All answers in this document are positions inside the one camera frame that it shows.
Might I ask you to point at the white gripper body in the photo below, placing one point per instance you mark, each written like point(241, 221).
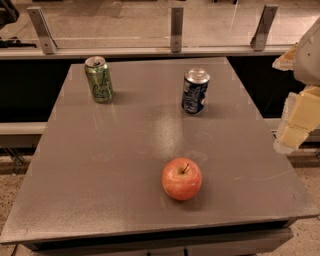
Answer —
point(309, 61)

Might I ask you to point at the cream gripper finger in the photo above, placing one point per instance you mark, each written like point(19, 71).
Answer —
point(300, 116)
point(286, 61)

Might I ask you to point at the red apple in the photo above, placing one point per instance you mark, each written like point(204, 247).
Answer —
point(181, 179)

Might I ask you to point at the blue soda can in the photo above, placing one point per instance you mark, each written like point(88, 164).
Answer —
point(196, 81)

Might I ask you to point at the green soda can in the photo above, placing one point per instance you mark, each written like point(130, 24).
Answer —
point(98, 75)

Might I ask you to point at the grey table cabinet base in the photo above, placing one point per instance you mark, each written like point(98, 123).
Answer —
point(237, 240)

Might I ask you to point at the right metal railing bracket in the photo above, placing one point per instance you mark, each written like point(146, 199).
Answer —
point(259, 40)

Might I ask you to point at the metal railing bracket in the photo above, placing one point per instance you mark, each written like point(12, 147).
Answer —
point(176, 29)
point(39, 23)
point(259, 40)

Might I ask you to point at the middle metal railing bracket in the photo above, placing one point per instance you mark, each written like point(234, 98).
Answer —
point(176, 29)

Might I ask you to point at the left metal railing bracket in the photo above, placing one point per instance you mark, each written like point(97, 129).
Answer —
point(39, 23)

